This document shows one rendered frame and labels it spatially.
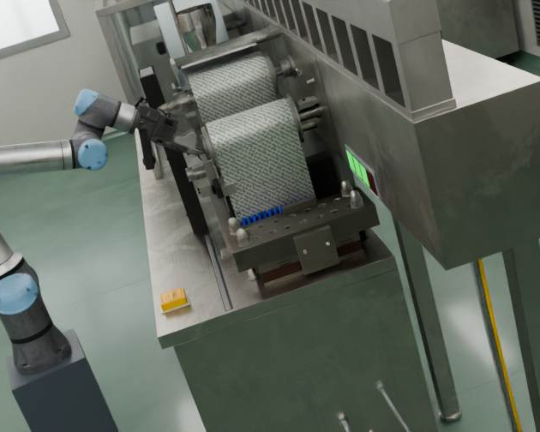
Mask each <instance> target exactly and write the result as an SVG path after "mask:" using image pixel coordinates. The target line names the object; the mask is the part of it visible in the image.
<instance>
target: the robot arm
mask: <svg viewBox="0 0 540 432"><path fill-rule="evenodd" d="M74 114H76V115H77V116H78V121H77V124H76V126H75V130H74V133H73V135H72V137H71V140H62V141H45V142H36V143H27V144H17V145H8V146H0V177H6V176H14V175H23V174H31V173H40V172H48V171H63V170H71V169H79V168H85V169H88V170H90V171H96V170H99V169H101V168H102V167H104V166H105V164H106V162H107V160H108V155H109V154H108V152H107V148H106V145H105V144H104V142H102V141H101V139H102V136H103V134H104V132H105V127H106V126H108V127H111V128H114V129H117V130H120V131H122V132H124V133H126V132H127V131H128V133H130V134H134V132H135V129H136V128H138V130H139V136H140V140H141V148H142V153H143V159H142V163H143V164H144V166H145V167H146V170H152V169H154V165H155V163H156V159H155V157H154V156H153V151H152V147H151V141H152V142H154V143H156V144H158V145H160V146H162V147H168V148H170V149H173V150H176V151H178V152H182V153H189V154H194V155H198V154H203V153H204V152H202V151H201V149H200V148H198V147H196V146H195V143H196V133H195V131H194V130H193V129H187V130H186V131H185V132H184V133H180V132H176V131H177V126H178V123H179V121H178V118H177V115H175V114H172V113H170V112H168V111H163V110H161V109H157V110H154V109H153V108H150V107H148V106H145V105H144V104H142V103H140V104H139V105H138V108H135V107H134V106H132V105H129V104H126V103H124V102H121V101H119V100H116V99H113V98H110V97H108V96H105V95H103V94H101V93H97V92H94V91H92V90H89V89H86V88H85V89H82V90H81V91H80V93H79V96H78V98H77V100H76V103H75V108H74ZM140 121H143V123H140ZM0 320H1V322H2V324H3V326H4V328H5V330H6V332H7V334H8V336H9V339H10V341H11V343H12V349H13V358H14V365H15V367H16V369H17V371H18V372H19V373H20V374H22V375H33V374H38V373H40V372H43V371H46V370H48V369H50V368H52V367H54V366H55V365H57V364H59V363H60V362H62V360H64V358H66V356H68V354H69V352H70V349H71V346H70V343H69V341H68V339H67V338H66V337H65V336H64V335H63V334H62V332H61V331H60V330H59V329H58V328H57V327H56V326H55V325H54V324H53V322H52V320H51V317H50V315H49V313H48V311H47V308H46V306H45V304H44V301H43V298H42V296H41V291H40V288H39V277H38V274H37V273H36V271H35V270H34V269H33V267H32V266H30V265H29V264H28V263H27V262H26V260H25V259H24V257H23V256H22V254H21V253H16V252H13V251H12V249H11V248H10V246H9V245H8V244H7V242H6V241H5V239H4V238H3V236H2V234H1V233H0Z"/></svg>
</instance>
